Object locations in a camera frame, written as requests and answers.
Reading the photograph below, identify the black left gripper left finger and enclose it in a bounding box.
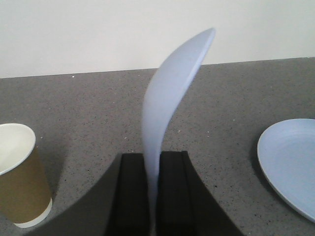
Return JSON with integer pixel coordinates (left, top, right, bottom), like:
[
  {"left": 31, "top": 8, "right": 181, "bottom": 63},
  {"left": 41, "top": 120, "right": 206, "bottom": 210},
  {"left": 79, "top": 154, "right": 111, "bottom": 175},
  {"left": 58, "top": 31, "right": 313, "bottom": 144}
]
[{"left": 28, "top": 153, "right": 150, "bottom": 236}]

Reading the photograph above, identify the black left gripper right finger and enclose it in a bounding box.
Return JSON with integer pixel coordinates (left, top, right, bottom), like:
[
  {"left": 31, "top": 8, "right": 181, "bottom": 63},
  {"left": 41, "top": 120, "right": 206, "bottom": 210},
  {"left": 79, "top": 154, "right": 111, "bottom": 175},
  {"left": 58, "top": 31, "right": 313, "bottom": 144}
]
[{"left": 156, "top": 151, "right": 242, "bottom": 236}]

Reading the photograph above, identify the brown paper cup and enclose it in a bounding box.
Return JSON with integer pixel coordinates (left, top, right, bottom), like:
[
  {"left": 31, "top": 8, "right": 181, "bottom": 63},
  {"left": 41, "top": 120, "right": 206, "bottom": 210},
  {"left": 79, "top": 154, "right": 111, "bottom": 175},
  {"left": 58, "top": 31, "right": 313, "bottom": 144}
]
[{"left": 0, "top": 123, "right": 53, "bottom": 228}]

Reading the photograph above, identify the light blue plastic spoon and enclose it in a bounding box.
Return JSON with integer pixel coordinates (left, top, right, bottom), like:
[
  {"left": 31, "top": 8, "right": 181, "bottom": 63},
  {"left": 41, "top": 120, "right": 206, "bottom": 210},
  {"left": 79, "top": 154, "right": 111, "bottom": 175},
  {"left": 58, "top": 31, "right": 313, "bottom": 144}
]
[{"left": 141, "top": 28, "right": 216, "bottom": 232}]

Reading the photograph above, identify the light blue round plate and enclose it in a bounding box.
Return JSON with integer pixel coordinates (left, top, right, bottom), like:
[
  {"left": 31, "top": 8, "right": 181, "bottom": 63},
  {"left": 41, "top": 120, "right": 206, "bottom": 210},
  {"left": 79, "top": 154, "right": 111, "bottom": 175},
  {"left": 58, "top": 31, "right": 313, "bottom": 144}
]
[{"left": 257, "top": 118, "right": 315, "bottom": 222}]

